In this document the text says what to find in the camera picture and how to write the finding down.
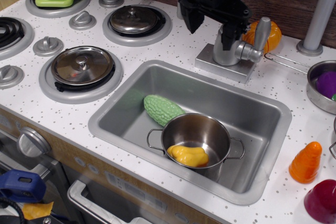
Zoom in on steel saucepan long handle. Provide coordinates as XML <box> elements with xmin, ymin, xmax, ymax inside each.
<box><xmin>264</xmin><ymin>52</ymin><xmax>336</xmax><ymax>115</ymax></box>

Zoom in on orange toy carrot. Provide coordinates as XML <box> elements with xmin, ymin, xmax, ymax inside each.
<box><xmin>289</xmin><ymin>142</ymin><xmax>322</xmax><ymax>184</ymax></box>

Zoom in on purple toy eggplant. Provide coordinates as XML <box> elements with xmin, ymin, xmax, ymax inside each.
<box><xmin>316</xmin><ymin>71</ymin><xmax>335</xmax><ymax>99</ymax></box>

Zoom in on grey stove knob centre-left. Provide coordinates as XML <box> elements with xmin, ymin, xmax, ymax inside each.
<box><xmin>33</xmin><ymin>36</ymin><xmax>64</xmax><ymax>57</ymax></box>

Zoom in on grey oven dial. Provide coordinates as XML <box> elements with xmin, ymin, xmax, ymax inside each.
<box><xmin>16</xmin><ymin>127</ymin><xmax>51</xmax><ymax>158</ymax></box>

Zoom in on grey far burner ring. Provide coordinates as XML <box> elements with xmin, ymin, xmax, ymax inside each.
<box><xmin>25</xmin><ymin>0</ymin><xmax>91</xmax><ymax>19</ymax></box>

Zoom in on green plastic tray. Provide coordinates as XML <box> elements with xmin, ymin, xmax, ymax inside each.
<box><xmin>35</xmin><ymin>0</ymin><xmax>74</xmax><ymax>8</ymax></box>

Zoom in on dark red toy cup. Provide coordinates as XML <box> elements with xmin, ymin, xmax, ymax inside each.
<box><xmin>304</xmin><ymin>179</ymin><xmax>335</xmax><ymax>223</ymax></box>

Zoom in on grey stove knob rear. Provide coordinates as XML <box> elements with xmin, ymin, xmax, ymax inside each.
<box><xmin>99</xmin><ymin>0</ymin><xmax>124</xmax><ymax>8</ymax></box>

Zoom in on steel lid burner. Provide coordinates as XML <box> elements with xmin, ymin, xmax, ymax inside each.
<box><xmin>110</xmin><ymin>6</ymin><xmax>158</xmax><ymax>34</ymax></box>
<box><xmin>50</xmin><ymin>46</ymin><xmax>114</xmax><ymax>86</ymax></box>

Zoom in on steel lid front burner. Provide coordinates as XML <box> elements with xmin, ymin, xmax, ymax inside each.
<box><xmin>50</xmin><ymin>46</ymin><xmax>114</xmax><ymax>86</ymax></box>

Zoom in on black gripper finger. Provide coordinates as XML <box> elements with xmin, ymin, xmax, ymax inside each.
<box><xmin>179</xmin><ymin>0</ymin><xmax>204</xmax><ymax>34</ymax></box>
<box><xmin>221</xmin><ymin>21</ymin><xmax>249</xmax><ymax>51</ymax></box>

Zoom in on silver oven door handle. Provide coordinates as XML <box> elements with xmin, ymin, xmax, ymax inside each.
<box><xmin>67</xmin><ymin>179</ymin><xmax>148</xmax><ymax>224</ymax></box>

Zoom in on yellow cloth piece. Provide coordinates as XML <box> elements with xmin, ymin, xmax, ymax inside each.
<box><xmin>22</xmin><ymin>201</ymin><xmax>54</xmax><ymax>220</ymax></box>

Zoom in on yellow toy bell pepper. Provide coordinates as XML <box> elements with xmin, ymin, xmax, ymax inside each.
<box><xmin>167</xmin><ymin>145</ymin><xmax>209</xmax><ymax>167</ymax></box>

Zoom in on grey rear burner ring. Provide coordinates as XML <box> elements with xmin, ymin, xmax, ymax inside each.
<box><xmin>102</xmin><ymin>4</ymin><xmax>173</xmax><ymax>48</ymax></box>

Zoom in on orange toy pumpkin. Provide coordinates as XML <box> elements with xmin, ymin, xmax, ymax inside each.
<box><xmin>242</xmin><ymin>21</ymin><xmax>282</xmax><ymax>53</ymax></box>

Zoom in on grey stove knob front-left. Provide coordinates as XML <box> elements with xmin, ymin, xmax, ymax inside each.
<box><xmin>1</xmin><ymin>65</ymin><xmax>25</xmax><ymax>90</ymax></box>

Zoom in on black cable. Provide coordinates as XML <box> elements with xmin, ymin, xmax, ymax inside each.
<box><xmin>0</xmin><ymin>196</ymin><xmax>27</xmax><ymax>222</ymax></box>

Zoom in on steel lid rear burner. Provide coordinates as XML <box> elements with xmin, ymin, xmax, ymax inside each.
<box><xmin>110</xmin><ymin>6</ymin><xmax>158</xmax><ymax>34</ymax></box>

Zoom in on grey stove knob middle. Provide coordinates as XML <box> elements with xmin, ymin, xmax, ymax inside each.
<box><xmin>69</xmin><ymin>10</ymin><xmax>97</xmax><ymax>30</ymax></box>

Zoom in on grey front burner ring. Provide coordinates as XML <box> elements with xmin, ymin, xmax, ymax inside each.
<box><xmin>38</xmin><ymin>48</ymin><xmax>124</xmax><ymax>105</ymax></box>

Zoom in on grey vertical pole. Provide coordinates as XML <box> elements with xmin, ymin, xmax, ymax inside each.
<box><xmin>297</xmin><ymin>0</ymin><xmax>335</xmax><ymax>57</ymax></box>

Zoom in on black coil left burner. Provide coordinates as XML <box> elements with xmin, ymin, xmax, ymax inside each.
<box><xmin>1</xmin><ymin>17</ymin><xmax>34</xmax><ymax>60</ymax></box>

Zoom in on silver toy faucet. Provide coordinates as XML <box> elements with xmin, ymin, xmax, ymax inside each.
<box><xmin>176</xmin><ymin>0</ymin><xmax>271</xmax><ymax>84</ymax></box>

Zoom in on steel pot with handles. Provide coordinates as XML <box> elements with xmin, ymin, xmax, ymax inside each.
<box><xmin>146</xmin><ymin>113</ymin><xmax>245</xmax><ymax>182</ymax></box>

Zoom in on grey burner ring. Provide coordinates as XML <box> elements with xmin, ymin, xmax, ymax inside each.
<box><xmin>38</xmin><ymin>48</ymin><xmax>124</xmax><ymax>105</ymax></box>
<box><xmin>102</xmin><ymin>4</ymin><xmax>173</xmax><ymax>48</ymax></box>
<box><xmin>25</xmin><ymin>0</ymin><xmax>91</xmax><ymax>19</ymax></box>

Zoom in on grey toy sink basin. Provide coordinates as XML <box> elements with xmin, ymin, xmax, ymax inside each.
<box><xmin>88</xmin><ymin>60</ymin><xmax>292</xmax><ymax>205</ymax></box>

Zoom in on green toy bitter gourd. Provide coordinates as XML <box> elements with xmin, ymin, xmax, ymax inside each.
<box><xmin>143</xmin><ymin>94</ymin><xmax>185</xmax><ymax>126</ymax></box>

